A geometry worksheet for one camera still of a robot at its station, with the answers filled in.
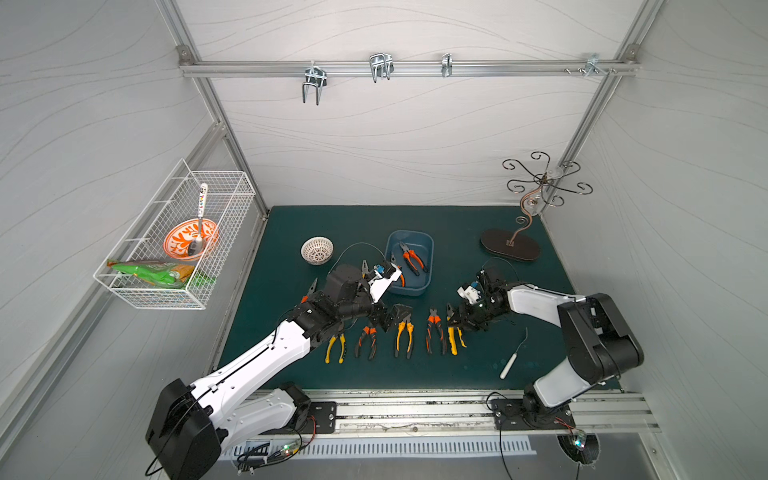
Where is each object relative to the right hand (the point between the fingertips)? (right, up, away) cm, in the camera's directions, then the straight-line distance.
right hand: (451, 323), depth 89 cm
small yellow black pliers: (0, +3, 0) cm, 3 cm away
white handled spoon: (-62, +24, -23) cm, 71 cm away
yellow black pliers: (-24, +20, -27) cm, 41 cm away
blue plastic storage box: (-11, +21, +15) cm, 28 cm away
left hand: (-16, +11, -16) cm, 25 cm away
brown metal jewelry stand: (+21, +25, +19) cm, 38 cm away
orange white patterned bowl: (-67, +26, -23) cm, 75 cm away
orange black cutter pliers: (-5, +1, 0) cm, 5 cm away
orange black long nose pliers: (-25, -1, -3) cm, 26 cm away
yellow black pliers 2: (-32, -6, -6) cm, 33 cm away
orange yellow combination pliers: (-14, +1, -1) cm, 14 cm away
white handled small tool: (+16, -7, -7) cm, 19 cm away
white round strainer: (-45, +22, +15) cm, 52 cm away
